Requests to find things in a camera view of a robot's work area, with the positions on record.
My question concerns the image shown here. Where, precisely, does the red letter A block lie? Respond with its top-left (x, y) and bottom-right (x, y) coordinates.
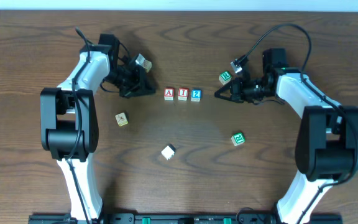
top-left (164, 88), bottom-right (175, 101)

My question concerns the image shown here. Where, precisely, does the blue number 2 block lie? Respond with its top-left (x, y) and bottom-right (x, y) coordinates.
top-left (191, 89), bottom-right (201, 102)

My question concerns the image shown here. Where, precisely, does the red letter I block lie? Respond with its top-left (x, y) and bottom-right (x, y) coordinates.
top-left (178, 88), bottom-right (189, 101)

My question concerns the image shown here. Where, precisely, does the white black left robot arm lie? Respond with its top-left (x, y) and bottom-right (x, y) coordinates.
top-left (29, 32), bottom-right (155, 223)

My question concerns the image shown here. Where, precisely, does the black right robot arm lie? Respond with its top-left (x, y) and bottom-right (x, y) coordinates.
top-left (214, 48), bottom-right (358, 223)

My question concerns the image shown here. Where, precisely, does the green R block far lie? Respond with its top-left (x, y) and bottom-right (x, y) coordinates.
top-left (219, 71), bottom-right (232, 85)

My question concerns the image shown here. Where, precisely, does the green r block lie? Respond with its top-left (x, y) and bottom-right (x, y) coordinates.
top-left (219, 71), bottom-right (232, 85)
top-left (231, 132), bottom-right (246, 146)

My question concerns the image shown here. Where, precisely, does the yellow picture block far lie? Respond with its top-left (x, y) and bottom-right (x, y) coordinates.
top-left (142, 59), bottom-right (152, 73)

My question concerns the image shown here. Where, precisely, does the yellow picture block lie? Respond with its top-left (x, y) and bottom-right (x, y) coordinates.
top-left (142, 59), bottom-right (152, 73)
top-left (115, 112), bottom-right (129, 127)

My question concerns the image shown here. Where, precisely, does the yellow picture block near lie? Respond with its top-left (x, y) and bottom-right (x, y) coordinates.
top-left (115, 112), bottom-right (129, 127)

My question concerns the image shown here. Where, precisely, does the green R block near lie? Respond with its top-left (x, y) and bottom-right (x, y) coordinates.
top-left (231, 132), bottom-right (246, 146)

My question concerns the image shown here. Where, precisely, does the plain white wooden block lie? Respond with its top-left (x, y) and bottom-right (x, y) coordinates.
top-left (161, 144), bottom-right (176, 160)

